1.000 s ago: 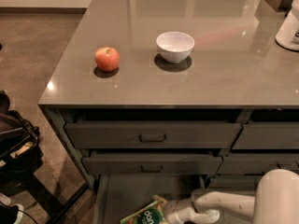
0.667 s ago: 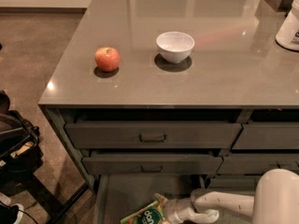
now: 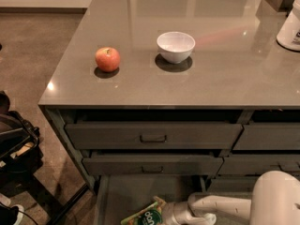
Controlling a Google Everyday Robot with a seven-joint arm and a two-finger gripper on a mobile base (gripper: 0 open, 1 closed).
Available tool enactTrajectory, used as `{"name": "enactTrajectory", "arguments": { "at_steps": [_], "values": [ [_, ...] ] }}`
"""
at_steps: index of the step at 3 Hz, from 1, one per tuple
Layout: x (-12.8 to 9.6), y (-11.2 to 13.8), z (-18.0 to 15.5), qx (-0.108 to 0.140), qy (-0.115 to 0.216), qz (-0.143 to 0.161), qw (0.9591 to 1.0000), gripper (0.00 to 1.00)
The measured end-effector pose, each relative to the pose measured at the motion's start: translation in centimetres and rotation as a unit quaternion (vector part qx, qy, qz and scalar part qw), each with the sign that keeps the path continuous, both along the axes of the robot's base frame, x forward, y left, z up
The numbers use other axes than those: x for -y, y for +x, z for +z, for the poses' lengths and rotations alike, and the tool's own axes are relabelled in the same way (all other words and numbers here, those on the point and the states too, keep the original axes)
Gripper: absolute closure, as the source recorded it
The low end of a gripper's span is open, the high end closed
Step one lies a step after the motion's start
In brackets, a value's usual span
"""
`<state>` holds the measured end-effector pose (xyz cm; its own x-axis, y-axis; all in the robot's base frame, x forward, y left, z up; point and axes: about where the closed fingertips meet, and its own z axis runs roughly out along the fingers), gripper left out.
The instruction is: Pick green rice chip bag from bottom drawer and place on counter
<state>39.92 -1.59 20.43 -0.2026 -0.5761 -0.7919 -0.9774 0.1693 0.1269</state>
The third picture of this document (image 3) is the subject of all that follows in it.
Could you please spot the black and white shoe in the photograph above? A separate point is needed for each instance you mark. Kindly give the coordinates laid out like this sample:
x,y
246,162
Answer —
x,y
10,215

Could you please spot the black cart with items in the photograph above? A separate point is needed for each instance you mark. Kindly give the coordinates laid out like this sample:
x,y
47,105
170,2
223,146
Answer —
x,y
19,143

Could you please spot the open bottom left drawer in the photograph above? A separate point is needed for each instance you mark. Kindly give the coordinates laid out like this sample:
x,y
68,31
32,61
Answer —
x,y
120,196

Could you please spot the white ceramic bowl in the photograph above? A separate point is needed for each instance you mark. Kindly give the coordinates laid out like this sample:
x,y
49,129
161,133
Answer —
x,y
175,47

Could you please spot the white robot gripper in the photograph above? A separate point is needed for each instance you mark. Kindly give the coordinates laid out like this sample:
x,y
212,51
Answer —
x,y
173,214

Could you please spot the middle right grey drawer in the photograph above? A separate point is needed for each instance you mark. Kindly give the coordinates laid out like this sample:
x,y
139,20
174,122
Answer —
x,y
259,164

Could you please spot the green rice chip bag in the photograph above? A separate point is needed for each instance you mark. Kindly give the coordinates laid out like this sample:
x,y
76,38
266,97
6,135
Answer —
x,y
151,215

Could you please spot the middle left grey drawer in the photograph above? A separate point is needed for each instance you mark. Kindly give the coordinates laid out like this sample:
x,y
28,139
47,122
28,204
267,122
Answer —
x,y
188,162

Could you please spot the top left grey drawer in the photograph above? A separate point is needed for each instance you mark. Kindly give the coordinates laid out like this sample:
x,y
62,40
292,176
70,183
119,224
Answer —
x,y
153,135

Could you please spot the bottom right grey drawer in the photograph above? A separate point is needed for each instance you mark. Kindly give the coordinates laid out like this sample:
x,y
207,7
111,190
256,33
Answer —
x,y
232,184

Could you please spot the white cylindrical container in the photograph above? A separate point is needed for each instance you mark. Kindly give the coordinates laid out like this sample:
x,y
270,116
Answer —
x,y
289,34

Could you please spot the red apple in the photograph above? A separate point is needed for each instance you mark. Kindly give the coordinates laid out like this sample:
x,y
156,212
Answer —
x,y
107,59

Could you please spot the top right grey drawer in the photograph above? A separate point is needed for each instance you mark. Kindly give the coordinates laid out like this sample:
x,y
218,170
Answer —
x,y
269,136

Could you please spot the grey drawer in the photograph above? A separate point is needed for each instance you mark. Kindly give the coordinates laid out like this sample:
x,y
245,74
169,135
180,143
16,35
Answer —
x,y
259,164
269,136
153,135
232,184
188,162

